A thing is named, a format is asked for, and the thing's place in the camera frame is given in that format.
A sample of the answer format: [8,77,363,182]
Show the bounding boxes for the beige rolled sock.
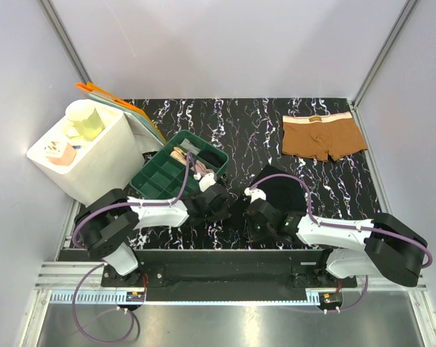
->
[170,147,189,165]

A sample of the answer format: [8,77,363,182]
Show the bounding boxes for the green divided organizer tray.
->
[130,130,229,200]

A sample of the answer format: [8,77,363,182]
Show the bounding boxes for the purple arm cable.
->
[72,151,204,343]
[248,173,434,314]

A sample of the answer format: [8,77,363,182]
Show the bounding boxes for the yellow green cup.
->
[64,100,105,141]

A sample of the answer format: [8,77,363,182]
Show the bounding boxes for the pink box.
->
[45,141,77,166]

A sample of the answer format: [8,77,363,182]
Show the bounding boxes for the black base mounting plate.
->
[54,248,403,303]

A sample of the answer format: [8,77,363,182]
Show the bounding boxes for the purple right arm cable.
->
[248,173,434,314]

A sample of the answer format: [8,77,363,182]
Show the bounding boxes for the white storage bin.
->
[26,101,145,205]

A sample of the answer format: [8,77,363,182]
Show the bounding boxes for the aluminium front rail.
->
[35,262,429,308]

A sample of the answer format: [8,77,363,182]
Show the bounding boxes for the grey rolled sock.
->
[180,139,200,155]

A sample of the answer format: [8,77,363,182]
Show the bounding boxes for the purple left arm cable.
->
[72,151,204,343]

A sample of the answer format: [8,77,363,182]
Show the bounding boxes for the brown boxer briefs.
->
[282,112,367,162]

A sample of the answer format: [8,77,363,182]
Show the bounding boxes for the orange and teal folders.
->
[75,82,166,144]

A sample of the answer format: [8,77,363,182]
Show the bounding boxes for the black underwear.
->
[228,164,309,232]

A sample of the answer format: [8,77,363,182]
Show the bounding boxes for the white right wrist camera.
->
[244,187,266,203]

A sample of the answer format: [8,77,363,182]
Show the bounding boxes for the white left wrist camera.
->
[193,173,216,192]

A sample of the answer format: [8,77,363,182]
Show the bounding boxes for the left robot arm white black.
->
[72,183,229,286]

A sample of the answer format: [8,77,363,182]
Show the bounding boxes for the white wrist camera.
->
[244,187,266,203]
[193,173,216,192]

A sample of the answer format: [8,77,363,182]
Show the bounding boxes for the pink rolled sock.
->
[192,160,215,179]

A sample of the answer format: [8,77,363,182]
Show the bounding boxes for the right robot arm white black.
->
[244,199,429,287]

